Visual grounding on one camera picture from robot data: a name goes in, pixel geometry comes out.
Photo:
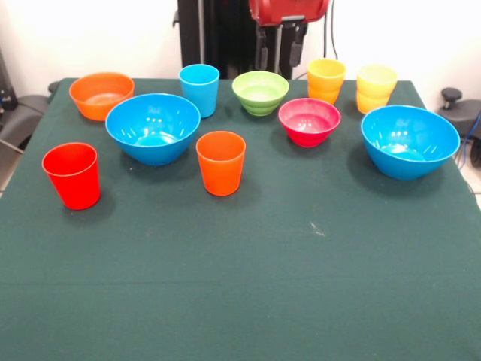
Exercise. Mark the yellow cup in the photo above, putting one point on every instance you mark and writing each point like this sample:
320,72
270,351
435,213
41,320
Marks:
376,90

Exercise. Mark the red cup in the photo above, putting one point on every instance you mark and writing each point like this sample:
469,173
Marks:
73,180

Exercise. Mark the blue cup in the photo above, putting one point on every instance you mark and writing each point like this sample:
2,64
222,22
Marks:
199,94

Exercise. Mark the dark green tablecloth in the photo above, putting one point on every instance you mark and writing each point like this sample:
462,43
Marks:
240,263

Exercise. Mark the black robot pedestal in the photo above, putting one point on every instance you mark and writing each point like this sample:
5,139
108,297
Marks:
218,37

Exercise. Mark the light orange cup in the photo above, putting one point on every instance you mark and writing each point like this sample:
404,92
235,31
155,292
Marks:
325,82

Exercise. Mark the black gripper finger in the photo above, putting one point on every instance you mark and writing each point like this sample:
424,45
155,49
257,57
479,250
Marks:
262,52
297,52

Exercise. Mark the green bowl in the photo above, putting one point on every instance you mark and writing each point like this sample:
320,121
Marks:
259,90

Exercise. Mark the pink bowl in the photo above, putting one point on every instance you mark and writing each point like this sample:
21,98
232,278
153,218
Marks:
308,120

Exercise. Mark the large blue bowl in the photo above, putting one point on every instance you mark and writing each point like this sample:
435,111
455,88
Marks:
150,124
409,135

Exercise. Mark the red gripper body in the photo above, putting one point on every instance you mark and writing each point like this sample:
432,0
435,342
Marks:
287,9

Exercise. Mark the grey pedestal foot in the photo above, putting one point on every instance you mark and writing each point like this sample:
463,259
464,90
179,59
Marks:
466,116
22,113

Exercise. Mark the orange bowl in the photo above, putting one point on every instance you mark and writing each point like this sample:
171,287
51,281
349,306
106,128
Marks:
94,94

